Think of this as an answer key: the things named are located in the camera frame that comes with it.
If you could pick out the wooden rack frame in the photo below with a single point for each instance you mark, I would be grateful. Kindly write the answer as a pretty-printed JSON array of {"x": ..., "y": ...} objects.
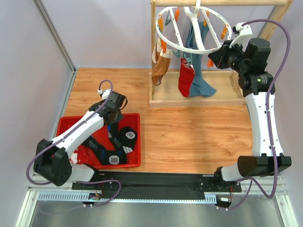
[{"x": 225, "y": 81}]

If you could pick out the red plastic bin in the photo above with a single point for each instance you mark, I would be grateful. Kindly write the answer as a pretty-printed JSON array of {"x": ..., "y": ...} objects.
[{"x": 101, "y": 136}]

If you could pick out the orange clip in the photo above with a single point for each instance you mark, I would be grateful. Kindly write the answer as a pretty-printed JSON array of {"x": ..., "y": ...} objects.
[
  {"x": 163, "y": 46},
  {"x": 210, "y": 63}
]

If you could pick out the orange clip front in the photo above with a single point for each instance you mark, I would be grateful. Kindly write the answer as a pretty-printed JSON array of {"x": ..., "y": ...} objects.
[{"x": 210, "y": 63}]

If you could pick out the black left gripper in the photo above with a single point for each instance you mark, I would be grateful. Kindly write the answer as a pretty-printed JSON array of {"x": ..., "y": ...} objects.
[{"x": 113, "y": 127}]

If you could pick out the aluminium rail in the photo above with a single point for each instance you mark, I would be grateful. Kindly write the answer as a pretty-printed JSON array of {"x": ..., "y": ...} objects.
[{"x": 102, "y": 191}]

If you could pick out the black base mat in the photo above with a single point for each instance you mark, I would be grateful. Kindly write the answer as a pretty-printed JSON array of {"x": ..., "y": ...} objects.
[{"x": 166, "y": 186}]

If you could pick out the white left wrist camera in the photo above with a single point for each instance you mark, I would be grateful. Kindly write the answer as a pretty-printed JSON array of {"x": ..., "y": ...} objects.
[{"x": 104, "y": 93}]

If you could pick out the teal clip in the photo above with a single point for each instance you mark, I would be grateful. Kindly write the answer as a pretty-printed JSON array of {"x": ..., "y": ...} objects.
[{"x": 169, "y": 18}]

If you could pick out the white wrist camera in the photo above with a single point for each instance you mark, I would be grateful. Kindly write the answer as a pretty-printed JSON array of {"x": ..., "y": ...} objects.
[
  {"x": 244, "y": 33},
  {"x": 104, "y": 93}
]

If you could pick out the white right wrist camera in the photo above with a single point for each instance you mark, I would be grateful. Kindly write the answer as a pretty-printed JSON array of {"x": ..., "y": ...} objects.
[{"x": 244, "y": 33}]

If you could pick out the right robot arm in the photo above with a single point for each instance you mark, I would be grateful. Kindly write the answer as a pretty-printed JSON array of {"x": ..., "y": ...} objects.
[{"x": 267, "y": 158}]

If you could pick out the white round clip hanger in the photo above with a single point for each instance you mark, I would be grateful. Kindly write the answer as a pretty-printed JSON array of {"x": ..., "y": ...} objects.
[{"x": 180, "y": 27}]

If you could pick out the teal blue hanging sock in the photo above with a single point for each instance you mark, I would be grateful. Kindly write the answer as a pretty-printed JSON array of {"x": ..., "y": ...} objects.
[{"x": 199, "y": 86}]

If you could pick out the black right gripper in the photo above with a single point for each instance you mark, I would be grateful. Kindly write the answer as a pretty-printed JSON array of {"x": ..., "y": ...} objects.
[{"x": 220, "y": 59}]

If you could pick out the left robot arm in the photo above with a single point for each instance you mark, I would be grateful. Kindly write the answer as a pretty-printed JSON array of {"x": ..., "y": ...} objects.
[{"x": 52, "y": 160}]

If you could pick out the black sock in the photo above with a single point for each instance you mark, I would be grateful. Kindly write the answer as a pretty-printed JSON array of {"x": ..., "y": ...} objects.
[
  {"x": 122, "y": 139},
  {"x": 104, "y": 156}
]

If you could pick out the teal clip gripped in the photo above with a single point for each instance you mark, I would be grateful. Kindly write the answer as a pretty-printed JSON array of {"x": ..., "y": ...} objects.
[{"x": 188, "y": 58}]

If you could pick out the red santa sock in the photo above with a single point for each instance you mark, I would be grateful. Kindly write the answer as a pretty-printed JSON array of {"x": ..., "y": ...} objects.
[
  {"x": 186, "y": 77},
  {"x": 83, "y": 155}
]

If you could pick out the brown cream hanging sock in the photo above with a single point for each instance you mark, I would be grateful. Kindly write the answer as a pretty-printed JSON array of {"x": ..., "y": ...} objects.
[{"x": 162, "y": 61}]

